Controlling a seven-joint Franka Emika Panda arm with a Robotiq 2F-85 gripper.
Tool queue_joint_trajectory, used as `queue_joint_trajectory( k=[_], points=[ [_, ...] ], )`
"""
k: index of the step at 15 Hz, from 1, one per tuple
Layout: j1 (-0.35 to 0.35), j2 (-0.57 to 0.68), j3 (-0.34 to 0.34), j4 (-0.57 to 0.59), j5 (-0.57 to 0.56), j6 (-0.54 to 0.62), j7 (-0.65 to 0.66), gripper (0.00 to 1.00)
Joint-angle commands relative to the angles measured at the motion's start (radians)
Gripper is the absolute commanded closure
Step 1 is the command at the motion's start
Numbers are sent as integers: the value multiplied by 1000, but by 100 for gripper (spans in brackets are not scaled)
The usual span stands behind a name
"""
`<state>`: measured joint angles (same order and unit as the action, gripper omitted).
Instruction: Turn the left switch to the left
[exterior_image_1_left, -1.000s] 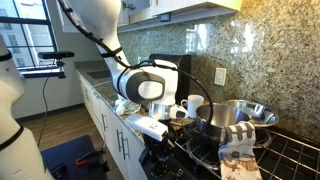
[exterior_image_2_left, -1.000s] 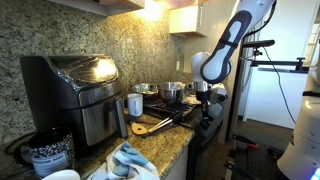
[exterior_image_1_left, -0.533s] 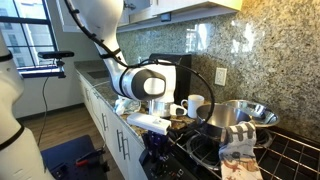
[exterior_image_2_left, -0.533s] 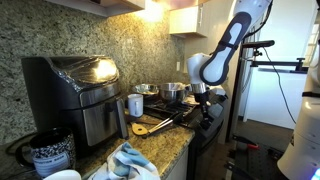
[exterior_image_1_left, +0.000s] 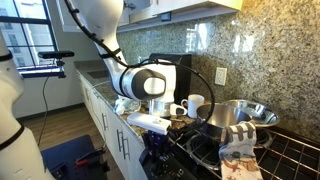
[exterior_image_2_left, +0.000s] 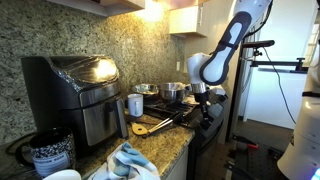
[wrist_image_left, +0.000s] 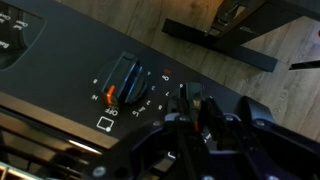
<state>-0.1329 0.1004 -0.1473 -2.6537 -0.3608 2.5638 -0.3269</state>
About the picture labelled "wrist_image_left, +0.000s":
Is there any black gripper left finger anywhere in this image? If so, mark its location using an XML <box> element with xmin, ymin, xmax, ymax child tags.
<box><xmin>83</xmin><ymin>111</ymin><xmax>201</xmax><ymax>180</ymax></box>

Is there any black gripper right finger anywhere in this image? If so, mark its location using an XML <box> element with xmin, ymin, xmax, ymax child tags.
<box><xmin>199</xmin><ymin>96</ymin><xmax>320</xmax><ymax>180</ymax></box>

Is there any black tripod leg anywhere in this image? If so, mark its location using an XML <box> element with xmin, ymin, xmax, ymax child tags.
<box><xmin>288</xmin><ymin>59</ymin><xmax>320</xmax><ymax>71</ymax></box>

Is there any black metal stand foot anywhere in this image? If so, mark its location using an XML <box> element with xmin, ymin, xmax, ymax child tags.
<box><xmin>161</xmin><ymin>0</ymin><xmax>320</xmax><ymax>73</ymax></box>

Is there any black stove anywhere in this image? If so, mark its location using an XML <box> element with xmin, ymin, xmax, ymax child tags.
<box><xmin>0</xmin><ymin>0</ymin><xmax>278</xmax><ymax>180</ymax></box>

